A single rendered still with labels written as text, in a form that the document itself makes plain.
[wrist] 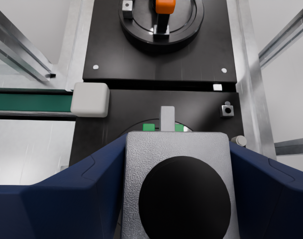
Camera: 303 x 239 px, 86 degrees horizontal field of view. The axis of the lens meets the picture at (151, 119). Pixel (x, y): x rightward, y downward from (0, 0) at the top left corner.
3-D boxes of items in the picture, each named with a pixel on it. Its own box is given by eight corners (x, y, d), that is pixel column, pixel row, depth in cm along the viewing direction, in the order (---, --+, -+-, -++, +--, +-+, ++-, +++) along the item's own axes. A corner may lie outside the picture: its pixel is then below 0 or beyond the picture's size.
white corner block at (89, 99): (110, 121, 25) (103, 113, 21) (81, 120, 25) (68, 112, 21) (113, 93, 26) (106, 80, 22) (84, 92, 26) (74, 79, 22)
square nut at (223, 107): (230, 118, 23) (234, 116, 22) (219, 117, 23) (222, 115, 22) (229, 107, 24) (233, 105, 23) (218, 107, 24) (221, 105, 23)
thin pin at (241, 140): (207, 153, 20) (248, 146, 12) (201, 153, 20) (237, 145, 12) (207, 147, 20) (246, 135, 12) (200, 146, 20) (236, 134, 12)
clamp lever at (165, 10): (168, 36, 24) (175, 5, 16) (154, 35, 24) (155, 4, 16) (168, 9, 23) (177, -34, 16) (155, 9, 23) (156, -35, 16)
